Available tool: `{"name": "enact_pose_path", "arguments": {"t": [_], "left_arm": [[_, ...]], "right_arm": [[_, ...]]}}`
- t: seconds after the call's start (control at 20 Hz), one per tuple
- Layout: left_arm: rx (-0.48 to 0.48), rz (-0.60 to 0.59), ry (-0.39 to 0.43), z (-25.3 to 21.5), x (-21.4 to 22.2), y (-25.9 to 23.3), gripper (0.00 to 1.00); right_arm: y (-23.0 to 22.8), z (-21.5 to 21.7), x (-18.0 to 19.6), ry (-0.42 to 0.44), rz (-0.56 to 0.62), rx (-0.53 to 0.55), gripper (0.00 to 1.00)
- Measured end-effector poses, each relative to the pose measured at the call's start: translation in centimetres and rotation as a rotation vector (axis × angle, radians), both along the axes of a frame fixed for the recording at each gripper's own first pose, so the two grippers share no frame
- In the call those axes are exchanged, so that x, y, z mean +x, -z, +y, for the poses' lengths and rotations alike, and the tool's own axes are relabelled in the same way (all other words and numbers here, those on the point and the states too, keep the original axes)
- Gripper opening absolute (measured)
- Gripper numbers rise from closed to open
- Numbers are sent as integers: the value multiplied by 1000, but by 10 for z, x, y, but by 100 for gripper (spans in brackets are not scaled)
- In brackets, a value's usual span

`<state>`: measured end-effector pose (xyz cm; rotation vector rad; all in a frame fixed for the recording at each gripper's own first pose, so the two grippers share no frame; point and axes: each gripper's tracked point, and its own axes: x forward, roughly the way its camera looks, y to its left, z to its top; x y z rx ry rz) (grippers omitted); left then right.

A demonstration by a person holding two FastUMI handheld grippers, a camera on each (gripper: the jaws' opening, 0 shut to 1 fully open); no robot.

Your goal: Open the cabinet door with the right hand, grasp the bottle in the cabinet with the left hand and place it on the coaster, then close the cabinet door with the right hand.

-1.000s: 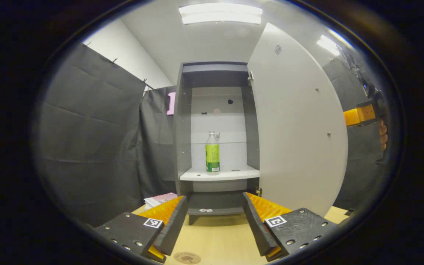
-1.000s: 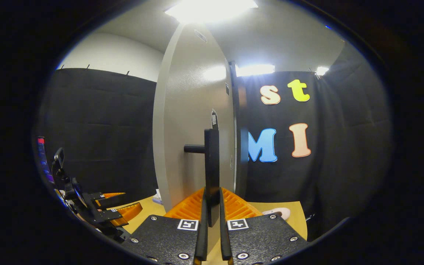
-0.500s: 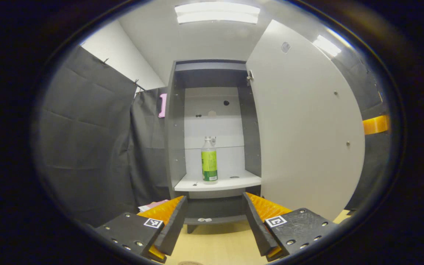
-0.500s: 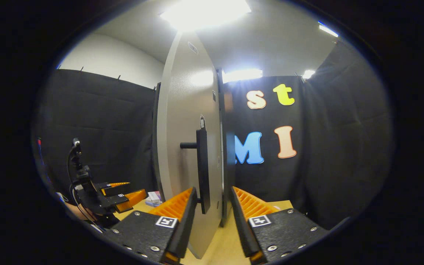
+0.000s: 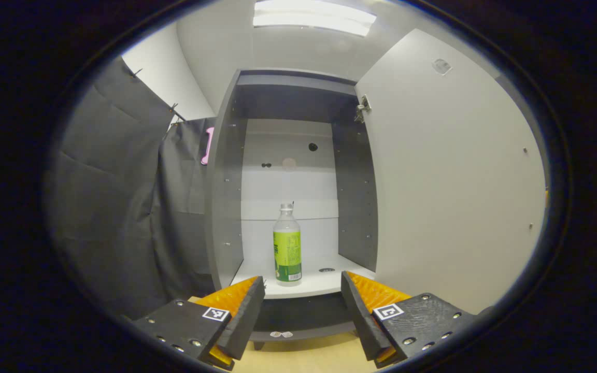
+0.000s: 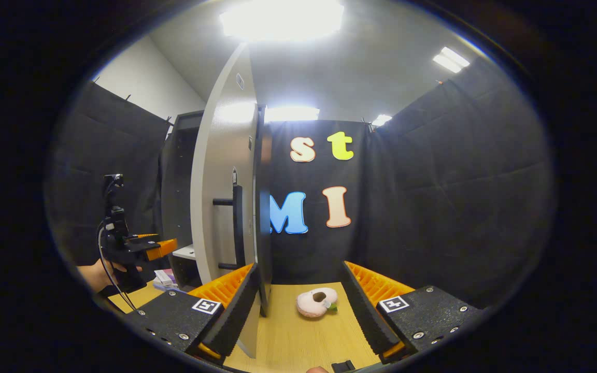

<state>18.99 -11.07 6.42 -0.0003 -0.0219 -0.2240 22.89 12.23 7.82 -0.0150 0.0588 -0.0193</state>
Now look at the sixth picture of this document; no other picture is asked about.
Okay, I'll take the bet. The black cabinet door handle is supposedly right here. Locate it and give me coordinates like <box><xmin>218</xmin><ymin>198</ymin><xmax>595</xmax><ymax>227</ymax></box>
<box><xmin>212</xmin><ymin>184</ymin><xmax>245</xmax><ymax>270</ymax></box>

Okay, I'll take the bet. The pink plush slipper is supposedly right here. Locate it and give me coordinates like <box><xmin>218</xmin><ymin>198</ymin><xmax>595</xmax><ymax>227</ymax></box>
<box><xmin>297</xmin><ymin>288</ymin><xmax>339</xmax><ymax>318</ymax></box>

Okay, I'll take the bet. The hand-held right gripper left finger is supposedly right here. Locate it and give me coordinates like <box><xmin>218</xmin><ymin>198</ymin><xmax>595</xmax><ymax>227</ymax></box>
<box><xmin>125</xmin><ymin>263</ymin><xmax>259</xmax><ymax>363</ymax></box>

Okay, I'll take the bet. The black backdrop cloth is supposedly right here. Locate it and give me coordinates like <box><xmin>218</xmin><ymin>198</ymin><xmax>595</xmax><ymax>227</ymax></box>
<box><xmin>45</xmin><ymin>57</ymin><xmax>556</xmax><ymax>311</ymax></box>

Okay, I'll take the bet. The white cabinet door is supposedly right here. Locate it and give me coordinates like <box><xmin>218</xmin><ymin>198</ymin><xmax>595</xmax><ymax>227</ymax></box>
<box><xmin>191</xmin><ymin>44</ymin><xmax>273</xmax><ymax>359</ymax></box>

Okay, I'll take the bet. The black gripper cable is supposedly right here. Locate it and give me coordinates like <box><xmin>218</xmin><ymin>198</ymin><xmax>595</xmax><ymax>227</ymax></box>
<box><xmin>97</xmin><ymin>223</ymin><xmax>141</xmax><ymax>314</ymax></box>

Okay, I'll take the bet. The dark grey cabinet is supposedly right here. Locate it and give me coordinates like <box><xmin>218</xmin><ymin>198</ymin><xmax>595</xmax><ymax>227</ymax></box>
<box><xmin>160</xmin><ymin>110</ymin><xmax>206</xmax><ymax>291</ymax></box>

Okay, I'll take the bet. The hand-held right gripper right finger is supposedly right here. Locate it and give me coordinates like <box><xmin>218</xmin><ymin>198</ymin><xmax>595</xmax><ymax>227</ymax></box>
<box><xmin>341</xmin><ymin>261</ymin><xmax>486</xmax><ymax>363</ymax></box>

